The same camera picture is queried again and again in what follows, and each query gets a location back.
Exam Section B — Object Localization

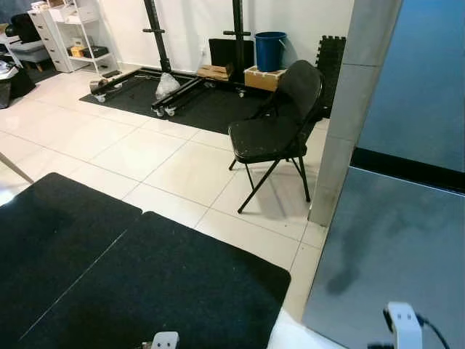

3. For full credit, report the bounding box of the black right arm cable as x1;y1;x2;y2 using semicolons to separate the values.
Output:
416;314;451;349

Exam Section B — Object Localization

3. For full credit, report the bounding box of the white drawer cabinet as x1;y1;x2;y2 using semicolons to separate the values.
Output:
29;7;73;73

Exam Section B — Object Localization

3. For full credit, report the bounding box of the black bin bag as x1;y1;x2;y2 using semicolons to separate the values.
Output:
0;64;36;110

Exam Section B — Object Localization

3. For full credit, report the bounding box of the flat brown cardboard box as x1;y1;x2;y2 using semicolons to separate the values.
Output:
198;64;232;81

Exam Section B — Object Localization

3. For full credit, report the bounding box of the black wheeled metal rack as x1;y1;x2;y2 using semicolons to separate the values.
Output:
89;0;255;117

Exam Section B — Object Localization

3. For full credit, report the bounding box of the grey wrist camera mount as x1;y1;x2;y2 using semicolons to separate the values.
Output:
384;302;424;349
151;332;179;349

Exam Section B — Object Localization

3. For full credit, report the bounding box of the white metal shelf rack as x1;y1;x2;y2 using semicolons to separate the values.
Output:
54;0;121;73

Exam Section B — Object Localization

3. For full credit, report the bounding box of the blue plastic bucket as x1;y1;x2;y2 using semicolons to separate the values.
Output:
254;31;287;73

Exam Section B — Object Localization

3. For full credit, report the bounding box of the crumpled clear plastic bag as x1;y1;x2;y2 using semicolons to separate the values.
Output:
155;73;181;100

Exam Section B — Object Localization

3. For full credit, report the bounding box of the grey sofa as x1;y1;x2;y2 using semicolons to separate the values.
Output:
7;40;52;71

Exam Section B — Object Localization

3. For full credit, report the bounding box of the black flat bag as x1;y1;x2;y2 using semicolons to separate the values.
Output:
81;46;110;59

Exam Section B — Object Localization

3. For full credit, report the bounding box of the black interlocking foam tile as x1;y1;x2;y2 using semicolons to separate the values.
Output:
316;35;347;117

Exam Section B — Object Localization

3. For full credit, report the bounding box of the black carpet mat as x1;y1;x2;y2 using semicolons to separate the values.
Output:
0;172;142;348
15;211;291;349

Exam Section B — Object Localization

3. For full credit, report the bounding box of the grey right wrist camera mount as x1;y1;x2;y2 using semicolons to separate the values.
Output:
384;302;424;349

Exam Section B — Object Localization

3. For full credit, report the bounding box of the black rubber floor mat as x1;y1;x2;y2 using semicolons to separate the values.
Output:
78;71;333;135

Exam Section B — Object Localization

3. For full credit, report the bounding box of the black folding chair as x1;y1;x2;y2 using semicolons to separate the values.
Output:
228;60;326;214

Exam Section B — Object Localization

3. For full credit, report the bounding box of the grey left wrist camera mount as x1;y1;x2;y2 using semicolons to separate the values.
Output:
151;332;179;349

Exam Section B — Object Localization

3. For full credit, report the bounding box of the black backpack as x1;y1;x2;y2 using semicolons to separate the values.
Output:
11;13;42;43

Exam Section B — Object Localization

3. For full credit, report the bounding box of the black flat panel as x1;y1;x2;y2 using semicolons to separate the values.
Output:
209;38;255;73

